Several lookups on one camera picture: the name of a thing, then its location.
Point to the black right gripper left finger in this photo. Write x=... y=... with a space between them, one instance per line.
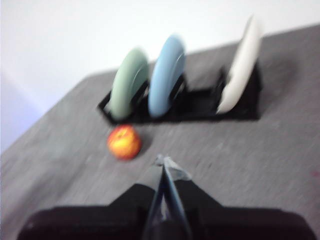
x=105 y=222

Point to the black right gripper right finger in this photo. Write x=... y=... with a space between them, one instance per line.
x=225 y=225

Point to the red yellow apple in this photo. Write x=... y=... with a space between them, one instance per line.
x=123 y=143

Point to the green plate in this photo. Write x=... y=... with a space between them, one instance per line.
x=127 y=82

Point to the black plate rack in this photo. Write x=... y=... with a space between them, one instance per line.
x=200 y=105

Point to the white plate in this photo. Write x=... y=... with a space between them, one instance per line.
x=240 y=75

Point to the blue plate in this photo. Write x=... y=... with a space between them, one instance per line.
x=165 y=80

